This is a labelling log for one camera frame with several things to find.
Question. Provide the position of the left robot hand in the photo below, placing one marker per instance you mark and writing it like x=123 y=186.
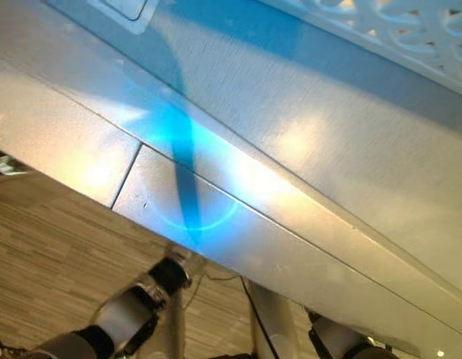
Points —
x=186 y=261

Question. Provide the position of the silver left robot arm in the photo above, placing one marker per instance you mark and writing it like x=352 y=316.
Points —
x=122 y=318

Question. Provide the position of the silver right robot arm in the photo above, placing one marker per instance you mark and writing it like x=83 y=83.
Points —
x=335 y=338

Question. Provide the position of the white lattice laundry basket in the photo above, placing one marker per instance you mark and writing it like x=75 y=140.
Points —
x=403 y=33

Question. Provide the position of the silver left robot leg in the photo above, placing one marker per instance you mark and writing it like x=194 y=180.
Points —
x=175 y=325

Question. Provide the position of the glossy silver table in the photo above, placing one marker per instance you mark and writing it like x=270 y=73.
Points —
x=328 y=179

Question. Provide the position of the dark object on floor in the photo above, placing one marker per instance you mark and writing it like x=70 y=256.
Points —
x=5 y=162

